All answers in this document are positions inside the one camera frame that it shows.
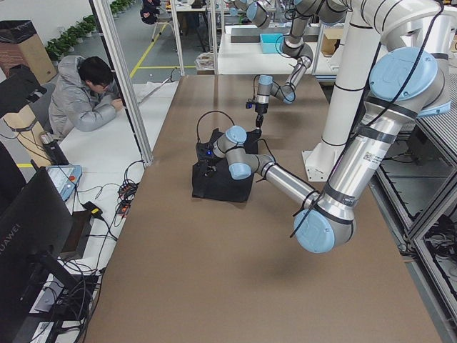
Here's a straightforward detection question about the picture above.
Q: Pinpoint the aluminium frame post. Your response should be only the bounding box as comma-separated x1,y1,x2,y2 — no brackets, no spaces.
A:
89,0,154,166

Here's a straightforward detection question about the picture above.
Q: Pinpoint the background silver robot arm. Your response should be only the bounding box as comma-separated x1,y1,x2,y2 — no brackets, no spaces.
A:
225,0,271,29

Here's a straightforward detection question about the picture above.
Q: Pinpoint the teach pendant with red button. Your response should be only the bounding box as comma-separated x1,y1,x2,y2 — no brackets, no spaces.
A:
46,164,82,201

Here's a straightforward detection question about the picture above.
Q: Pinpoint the black Huawei monitor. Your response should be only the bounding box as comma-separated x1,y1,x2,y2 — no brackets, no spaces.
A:
1,167,77,342

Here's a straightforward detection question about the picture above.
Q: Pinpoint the black t-shirt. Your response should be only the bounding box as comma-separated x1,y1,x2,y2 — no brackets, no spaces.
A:
192,128,253,202

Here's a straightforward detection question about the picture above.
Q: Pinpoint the blue plastic bin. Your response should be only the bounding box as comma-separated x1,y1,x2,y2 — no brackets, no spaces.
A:
259,33,285,54

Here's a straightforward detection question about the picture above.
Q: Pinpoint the cardboard box with black bag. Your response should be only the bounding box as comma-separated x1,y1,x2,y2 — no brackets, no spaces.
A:
1,20,56,84

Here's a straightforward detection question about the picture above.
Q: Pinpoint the orange power strip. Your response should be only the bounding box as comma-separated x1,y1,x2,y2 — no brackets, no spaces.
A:
116,181,139,217

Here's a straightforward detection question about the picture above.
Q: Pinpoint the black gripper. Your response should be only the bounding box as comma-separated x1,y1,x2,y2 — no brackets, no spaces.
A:
255,103,268,131
199,157,218,178

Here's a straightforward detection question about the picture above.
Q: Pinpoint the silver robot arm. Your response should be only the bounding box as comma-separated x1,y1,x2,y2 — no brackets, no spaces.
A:
246,1,347,131
206,47,451,253

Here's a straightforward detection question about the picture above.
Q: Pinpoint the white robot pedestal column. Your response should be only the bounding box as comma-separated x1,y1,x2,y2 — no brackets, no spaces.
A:
301,0,457,183

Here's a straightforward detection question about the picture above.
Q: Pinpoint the person in grey jacket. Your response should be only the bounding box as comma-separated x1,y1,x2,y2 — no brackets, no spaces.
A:
49,56,124,141

